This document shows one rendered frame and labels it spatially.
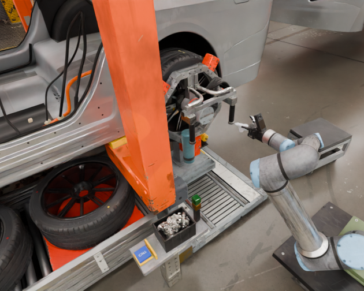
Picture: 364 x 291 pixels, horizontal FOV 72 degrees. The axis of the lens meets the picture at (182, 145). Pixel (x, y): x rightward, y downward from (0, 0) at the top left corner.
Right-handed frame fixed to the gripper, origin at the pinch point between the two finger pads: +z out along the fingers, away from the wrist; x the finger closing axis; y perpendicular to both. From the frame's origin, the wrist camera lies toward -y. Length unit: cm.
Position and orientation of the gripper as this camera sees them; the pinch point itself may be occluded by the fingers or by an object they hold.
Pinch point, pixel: (242, 118)
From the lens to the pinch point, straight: 169.9
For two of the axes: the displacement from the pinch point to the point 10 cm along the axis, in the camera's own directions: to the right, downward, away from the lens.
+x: 8.1, -4.1, 4.3
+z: -5.9, -4.9, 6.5
